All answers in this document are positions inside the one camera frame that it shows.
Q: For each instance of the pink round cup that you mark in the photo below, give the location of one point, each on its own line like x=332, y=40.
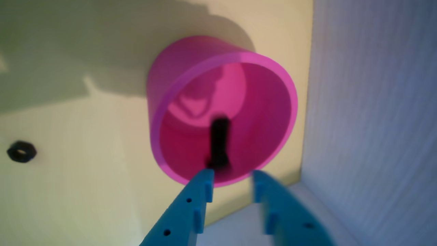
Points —
x=259, y=119

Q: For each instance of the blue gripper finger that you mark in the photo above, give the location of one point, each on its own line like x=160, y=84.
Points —
x=184, y=215
x=290, y=218

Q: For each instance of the yellow paper mat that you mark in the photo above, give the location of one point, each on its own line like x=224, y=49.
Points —
x=85, y=171

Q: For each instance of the white corrugated cardboard box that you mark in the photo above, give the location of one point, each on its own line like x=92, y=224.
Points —
x=375, y=119

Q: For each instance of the black bolt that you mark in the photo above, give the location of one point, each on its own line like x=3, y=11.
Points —
x=219, y=143

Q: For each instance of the black hex nut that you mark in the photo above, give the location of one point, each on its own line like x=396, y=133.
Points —
x=21, y=151

